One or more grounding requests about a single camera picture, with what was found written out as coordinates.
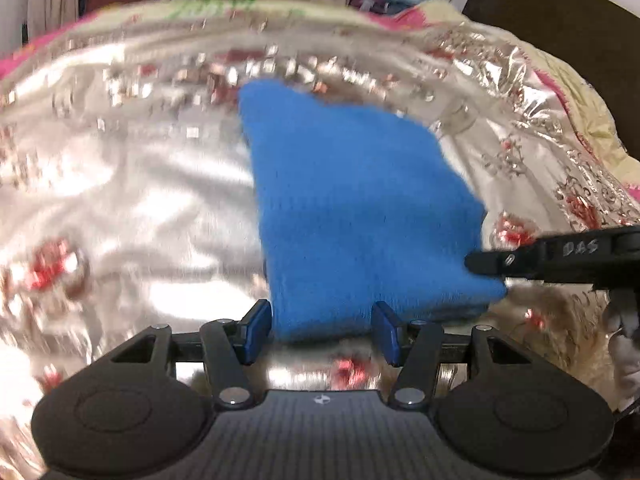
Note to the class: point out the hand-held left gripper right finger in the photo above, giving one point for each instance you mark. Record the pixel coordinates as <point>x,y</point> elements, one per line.
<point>387,332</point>

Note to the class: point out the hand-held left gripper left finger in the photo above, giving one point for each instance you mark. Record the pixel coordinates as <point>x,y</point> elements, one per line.
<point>258,329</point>

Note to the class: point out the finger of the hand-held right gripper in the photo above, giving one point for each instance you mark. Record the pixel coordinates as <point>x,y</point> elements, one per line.
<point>505,261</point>

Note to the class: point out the blue knit sweater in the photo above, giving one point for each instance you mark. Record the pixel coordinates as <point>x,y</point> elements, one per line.
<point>350,185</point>

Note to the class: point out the person's right hand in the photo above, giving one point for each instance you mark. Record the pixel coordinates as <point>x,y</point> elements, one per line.
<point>625,340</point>

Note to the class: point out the silver floral bedspread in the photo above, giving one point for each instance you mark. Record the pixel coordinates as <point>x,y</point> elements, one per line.
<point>125,200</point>

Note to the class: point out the dark brown wooden board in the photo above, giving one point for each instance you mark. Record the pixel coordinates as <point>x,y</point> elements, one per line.
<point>565,20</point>

